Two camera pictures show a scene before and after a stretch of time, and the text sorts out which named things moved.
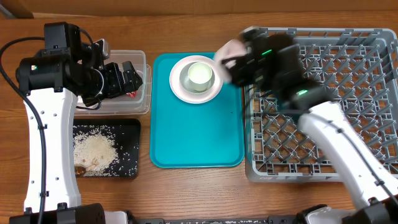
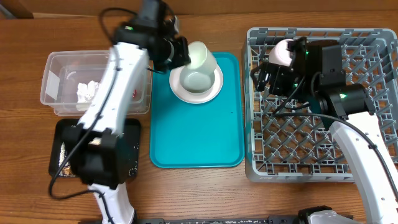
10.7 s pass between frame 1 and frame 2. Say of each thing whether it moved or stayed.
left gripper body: moved
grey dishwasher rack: stayed
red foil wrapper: stayed
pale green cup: moved
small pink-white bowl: moved
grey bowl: stayed
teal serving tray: stayed
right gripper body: moved
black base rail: stayed
